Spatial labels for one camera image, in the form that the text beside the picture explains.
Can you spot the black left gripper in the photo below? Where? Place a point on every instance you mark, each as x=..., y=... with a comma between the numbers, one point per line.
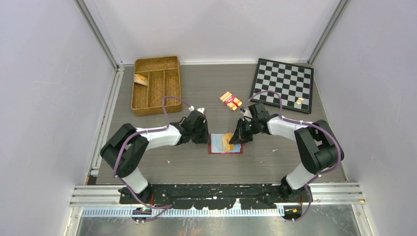
x=205, y=138

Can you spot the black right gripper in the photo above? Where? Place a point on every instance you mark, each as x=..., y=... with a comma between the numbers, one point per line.
x=245, y=138

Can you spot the tan card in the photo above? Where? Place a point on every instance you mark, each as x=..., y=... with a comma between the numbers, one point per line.
x=225, y=142

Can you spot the red leather card holder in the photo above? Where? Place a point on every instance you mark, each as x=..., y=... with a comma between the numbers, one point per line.
x=219, y=144

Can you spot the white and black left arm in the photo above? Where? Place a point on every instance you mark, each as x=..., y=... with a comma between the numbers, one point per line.
x=125, y=148

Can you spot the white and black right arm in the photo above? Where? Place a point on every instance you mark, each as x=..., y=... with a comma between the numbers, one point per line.
x=318, y=148

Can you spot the red and gold card box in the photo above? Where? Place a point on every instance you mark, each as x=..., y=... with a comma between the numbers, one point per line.
x=230, y=101

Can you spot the woven wicker divided tray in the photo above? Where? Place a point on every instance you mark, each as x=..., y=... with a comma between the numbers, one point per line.
x=164, y=79

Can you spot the black and white chessboard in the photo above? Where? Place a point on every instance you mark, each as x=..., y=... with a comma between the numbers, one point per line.
x=278, y=83

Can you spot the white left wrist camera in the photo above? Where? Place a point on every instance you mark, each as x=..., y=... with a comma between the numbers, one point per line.
x=201, y=110

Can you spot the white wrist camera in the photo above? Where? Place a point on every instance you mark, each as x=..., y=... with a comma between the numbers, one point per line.
x=201, y=110
x=245, y=112

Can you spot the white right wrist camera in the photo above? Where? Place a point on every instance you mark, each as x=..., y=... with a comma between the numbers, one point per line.
x=245, y=112

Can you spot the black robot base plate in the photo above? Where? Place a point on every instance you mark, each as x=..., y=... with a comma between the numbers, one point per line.
x=215, y=196

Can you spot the aluminium frame rail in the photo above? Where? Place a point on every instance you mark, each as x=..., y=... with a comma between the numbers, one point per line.
x=105, y=122

